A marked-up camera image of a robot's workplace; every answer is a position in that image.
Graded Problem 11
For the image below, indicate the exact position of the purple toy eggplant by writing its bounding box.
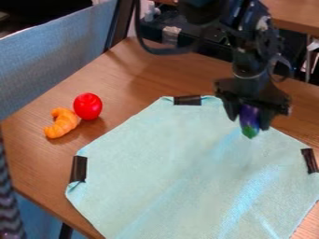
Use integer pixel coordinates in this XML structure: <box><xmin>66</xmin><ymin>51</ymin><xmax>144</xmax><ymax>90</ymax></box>
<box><xmin>238</xmin><ymin>104</ymin><xmax>262</xmax><ymax>140</ymax></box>

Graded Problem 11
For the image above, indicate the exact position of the orange toy croissant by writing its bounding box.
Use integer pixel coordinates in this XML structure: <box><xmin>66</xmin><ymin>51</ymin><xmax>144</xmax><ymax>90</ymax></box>
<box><xmin>43</xmin><ymin>107</ymin><xmax>83</xmax><ymax>140</ymax></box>

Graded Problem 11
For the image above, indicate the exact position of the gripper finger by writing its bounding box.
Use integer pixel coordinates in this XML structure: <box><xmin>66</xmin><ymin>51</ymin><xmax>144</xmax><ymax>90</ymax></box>
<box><xmin>257</xmin><ymin>106</ymin><xmax>277</xmax><ymax>132</ymax></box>
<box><xmin>219</xmin><ymin>94</ymin><xmax>243</xmax><ymax>122</ymax></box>

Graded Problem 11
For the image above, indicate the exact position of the red toy tomato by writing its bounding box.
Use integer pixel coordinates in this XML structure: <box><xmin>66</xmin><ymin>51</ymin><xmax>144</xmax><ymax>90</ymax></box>
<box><xmin>72</xmin><ymin>92</ymin><xmax>104</xmax><ymax>121</ymax></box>

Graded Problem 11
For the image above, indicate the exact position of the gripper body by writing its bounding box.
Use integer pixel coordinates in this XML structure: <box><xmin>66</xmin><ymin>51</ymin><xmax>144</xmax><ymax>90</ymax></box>
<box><xmin>213</xmin><ymin>70</ymin><xmax>293</xmax><ymax>117</ymax></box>

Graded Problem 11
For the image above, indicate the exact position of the light blue cloth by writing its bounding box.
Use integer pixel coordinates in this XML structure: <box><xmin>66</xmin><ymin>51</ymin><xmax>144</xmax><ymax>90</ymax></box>
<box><xmin>63</xmin><ymin>94</ymin><xmax>319</xmax><ymax>239</ymax></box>

